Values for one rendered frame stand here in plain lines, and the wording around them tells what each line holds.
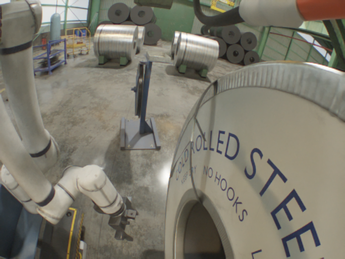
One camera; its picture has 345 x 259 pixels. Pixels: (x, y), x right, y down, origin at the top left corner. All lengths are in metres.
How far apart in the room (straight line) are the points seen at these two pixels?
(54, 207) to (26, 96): 0.36
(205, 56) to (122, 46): 2.55
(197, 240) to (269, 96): 0.73
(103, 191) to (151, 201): 1.02
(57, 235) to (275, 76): 1.22
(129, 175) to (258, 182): 1.45
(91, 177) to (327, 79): 0.51
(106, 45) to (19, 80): 4.55
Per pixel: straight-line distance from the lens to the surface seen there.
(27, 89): 0.57
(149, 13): 11.06
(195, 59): 4.91
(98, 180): 0.45
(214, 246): 0.88
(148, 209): 1.43
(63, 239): 1.12
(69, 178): 0.55
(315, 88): 0.19
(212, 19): 0.17
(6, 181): 0.77
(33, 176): 0.47
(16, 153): 0.45
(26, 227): 0.96
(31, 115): 0.62
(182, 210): 0.67
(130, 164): 1.68
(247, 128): 0.27
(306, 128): 0.19
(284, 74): 0.23
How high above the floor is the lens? 1.33
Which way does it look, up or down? 37 degrees down
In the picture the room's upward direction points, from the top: 14 degrees clockwise
